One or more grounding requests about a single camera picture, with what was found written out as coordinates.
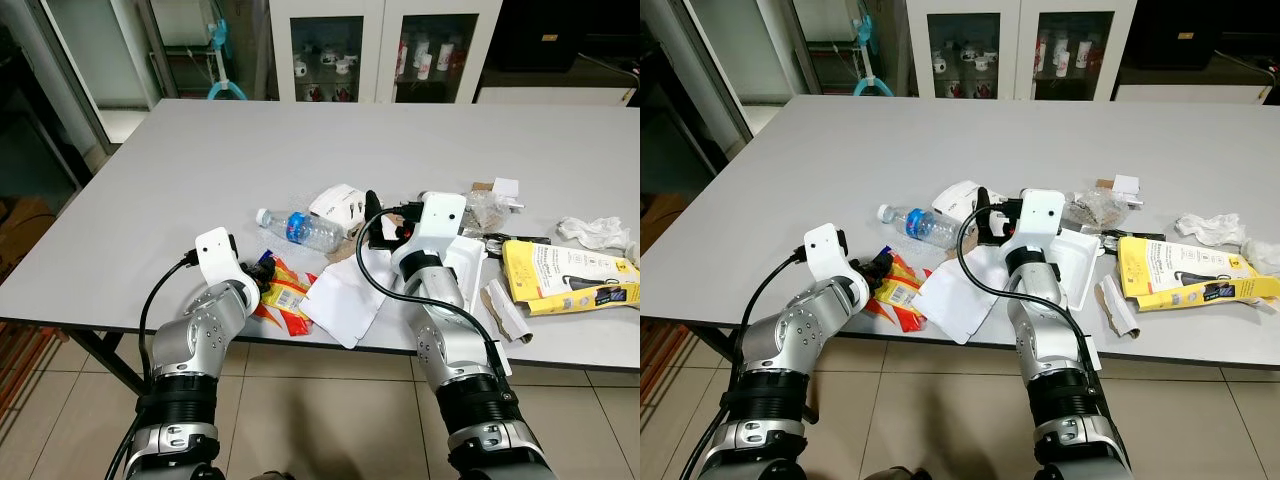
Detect orange yellow snack packet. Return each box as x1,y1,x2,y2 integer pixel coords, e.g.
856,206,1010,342
250,256,319,337
865,250,933,334

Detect white crumpled paper cup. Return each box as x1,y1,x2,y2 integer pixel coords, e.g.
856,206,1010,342
931,180,987,220
309,184,367,224

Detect clear plastic water bottle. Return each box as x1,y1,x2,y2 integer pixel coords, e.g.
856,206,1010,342
877,203,967,250
255,207,347,254

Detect white flat plastic bag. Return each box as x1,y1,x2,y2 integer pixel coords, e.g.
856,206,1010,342
299,252,403,350
911,244,1013,347

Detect white foam tray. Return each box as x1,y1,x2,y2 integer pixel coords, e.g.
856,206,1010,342
440,234,489,313
1050,227,1105,312

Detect clear crumpled plastic wrapper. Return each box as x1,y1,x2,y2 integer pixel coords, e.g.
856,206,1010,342
1064,187,1128,234
461,189,513,234

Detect beige torn cardboard tube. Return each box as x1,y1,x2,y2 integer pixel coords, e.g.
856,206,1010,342
1096,274,1142,340
481,279,534,347

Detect white glass door cabinet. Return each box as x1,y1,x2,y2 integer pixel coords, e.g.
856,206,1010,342
904,0,1143,102
268,0,503,105

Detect yellow printed package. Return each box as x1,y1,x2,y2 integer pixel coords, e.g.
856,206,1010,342
1116,234,1263,312
501,239,641,317

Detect teal and white stand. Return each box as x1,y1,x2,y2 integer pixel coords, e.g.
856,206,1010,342
204,18,250,102
850,14,896,99

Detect white crumpled tissue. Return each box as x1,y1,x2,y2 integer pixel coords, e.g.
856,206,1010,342
1174,211,1250,249
556,216,632,252

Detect long white box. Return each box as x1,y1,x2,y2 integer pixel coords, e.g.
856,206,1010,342
1112,82,1263,104
474,84,637,107

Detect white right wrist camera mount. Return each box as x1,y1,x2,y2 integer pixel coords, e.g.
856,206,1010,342
1004,188,1067,267
392,192,469,273

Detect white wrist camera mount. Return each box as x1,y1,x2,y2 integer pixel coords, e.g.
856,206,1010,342
392,192,469,273
193,227,247,287
1004,188,1067,267
805,224,860,286

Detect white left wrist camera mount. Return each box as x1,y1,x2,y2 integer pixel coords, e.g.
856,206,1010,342
805,224,860,286
193,227,247,287

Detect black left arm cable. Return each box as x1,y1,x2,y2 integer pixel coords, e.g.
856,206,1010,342
690,248,813,480
104,250,203,480

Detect black metal table frame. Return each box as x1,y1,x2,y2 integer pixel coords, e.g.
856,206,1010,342
60,325,157,397

